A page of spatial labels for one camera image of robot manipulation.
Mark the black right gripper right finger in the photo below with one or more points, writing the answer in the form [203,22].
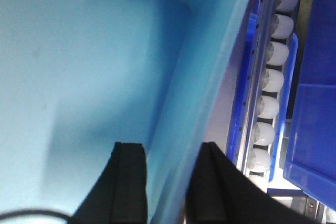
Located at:
[219,193]

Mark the light blue plastic box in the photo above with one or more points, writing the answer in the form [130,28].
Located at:
[77,76]

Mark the dark blue bin right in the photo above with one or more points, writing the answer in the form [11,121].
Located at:
[310,160]

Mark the white roller conveyor track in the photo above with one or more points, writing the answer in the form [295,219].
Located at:
[273,54]

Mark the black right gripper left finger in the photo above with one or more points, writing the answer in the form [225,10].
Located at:
[119,194]

